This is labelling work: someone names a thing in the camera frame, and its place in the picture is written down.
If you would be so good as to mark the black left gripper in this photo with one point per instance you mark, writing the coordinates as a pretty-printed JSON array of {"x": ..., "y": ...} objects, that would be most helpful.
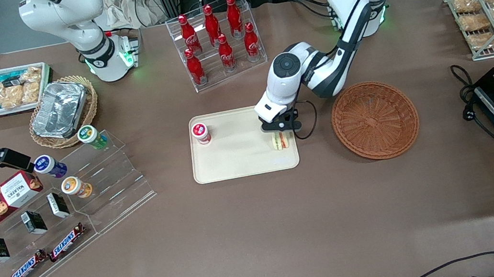
[{"x": 288, "y": 117}]

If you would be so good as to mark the triangular sandwich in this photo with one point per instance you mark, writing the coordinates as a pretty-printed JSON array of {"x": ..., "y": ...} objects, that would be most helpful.
[{"x": 281, "y": 142}]

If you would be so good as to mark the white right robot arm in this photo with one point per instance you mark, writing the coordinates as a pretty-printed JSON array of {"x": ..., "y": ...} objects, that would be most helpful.
[{"x": 65, "y": 14}]

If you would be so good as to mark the beige plastic tray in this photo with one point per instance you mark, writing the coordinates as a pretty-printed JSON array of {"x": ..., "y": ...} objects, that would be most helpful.
[{"x": 239, "y": 154}]

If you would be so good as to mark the round brown wicker basket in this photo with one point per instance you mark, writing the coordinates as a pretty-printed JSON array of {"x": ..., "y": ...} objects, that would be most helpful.
[{"x": 375, "y": 120}]

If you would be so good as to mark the oval light wicker basket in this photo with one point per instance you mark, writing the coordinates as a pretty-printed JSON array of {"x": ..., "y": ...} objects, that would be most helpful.
[{"x": 92, "y": 107}]

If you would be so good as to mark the purple lid cup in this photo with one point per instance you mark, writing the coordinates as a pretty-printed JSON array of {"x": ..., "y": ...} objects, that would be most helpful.
[{"x": 48, "y": 165}]

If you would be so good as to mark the clear bag of snacks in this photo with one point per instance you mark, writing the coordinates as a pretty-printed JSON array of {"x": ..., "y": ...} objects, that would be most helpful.
[
  {"x": 9, "y": 98},
  {"x": 31, "y": 75},
  {"x": 31, "y": 92}
]

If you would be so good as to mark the clear acrylic stepped stand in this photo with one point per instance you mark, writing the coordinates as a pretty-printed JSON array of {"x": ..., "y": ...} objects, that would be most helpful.
[
  {"x": 117, "y": 181},
  {"x": 13, "y": 229}
]

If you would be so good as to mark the silver foil container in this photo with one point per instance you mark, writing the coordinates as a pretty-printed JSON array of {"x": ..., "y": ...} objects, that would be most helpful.
[{"x": 59, "y": 109}]

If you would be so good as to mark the orange lid cup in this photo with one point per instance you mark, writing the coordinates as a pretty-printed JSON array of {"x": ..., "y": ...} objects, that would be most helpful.
[{"x": 75, "y": 187}]

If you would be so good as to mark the clear acrylic bottle rack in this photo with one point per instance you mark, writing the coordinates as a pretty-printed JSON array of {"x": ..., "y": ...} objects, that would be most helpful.
[{"x": 219, "y": 82}]

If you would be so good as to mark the red lid cup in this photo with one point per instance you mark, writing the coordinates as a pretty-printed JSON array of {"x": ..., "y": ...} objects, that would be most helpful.
[{"x": 200, "y": 131}]

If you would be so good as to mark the teal long box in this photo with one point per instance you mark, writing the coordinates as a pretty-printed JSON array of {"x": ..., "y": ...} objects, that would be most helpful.
[{"x": 2, "y": 78}]

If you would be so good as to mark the red cola bottle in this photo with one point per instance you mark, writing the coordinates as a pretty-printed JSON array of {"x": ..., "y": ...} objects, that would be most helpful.
[
  {"x": 195, "y": 68},
  {"x": 226, "y": 54},
  {"x": 212, "y": 25},
  {"x": 235, "y": 17},
  {"x": 189, "y": 35},
  {"x": 251, "y": 43}
]

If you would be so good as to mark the green lid cup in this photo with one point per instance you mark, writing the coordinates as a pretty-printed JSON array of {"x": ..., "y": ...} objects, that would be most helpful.
[{"x": 91, "y": 135}]

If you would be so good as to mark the Snickers bar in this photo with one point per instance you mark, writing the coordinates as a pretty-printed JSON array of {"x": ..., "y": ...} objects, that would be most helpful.
[
  {"x": 27, "y": 269},
  {"x": 67, "y": 242}
]

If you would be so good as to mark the crumpled beige paper bag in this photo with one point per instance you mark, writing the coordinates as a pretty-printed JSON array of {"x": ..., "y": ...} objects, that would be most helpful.
[{"x": 122, "y": 8}]

